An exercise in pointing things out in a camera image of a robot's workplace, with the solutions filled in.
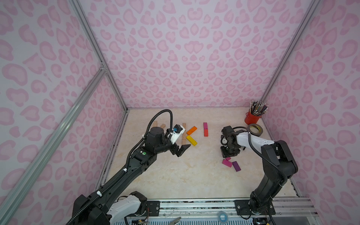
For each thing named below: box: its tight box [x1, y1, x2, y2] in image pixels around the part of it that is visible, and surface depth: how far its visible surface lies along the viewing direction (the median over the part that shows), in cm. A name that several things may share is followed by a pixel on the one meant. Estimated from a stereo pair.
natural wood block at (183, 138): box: [182, 133, 187, 145], surface depth 103 cm
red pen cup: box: [244, 110, 262, 126], surface depth 108 cm
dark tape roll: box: [247, 123, 263, 137], surface depth 108 cm
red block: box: [203, 128, 209, 137], surface depth 106 cm
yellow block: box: [185, 135, 198, 147], surface depth 102 cm
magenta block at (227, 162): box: [221, 158, 233, 168], surface depth 92 cm
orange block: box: [186, 125, 198, 136], surface depth 108 cm
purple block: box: [232, 161, 242, 173], surface depth 90 cm
